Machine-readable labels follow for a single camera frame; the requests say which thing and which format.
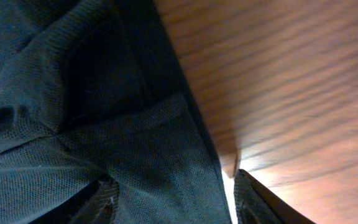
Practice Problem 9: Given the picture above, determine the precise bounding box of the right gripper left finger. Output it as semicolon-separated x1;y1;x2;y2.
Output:
68;180;119;224

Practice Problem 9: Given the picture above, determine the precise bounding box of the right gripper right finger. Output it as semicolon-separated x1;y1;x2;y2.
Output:
234;169;314;224

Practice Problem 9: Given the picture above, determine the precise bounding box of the black Sydrogen polo shirt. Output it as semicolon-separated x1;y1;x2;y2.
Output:
0;0;231;223

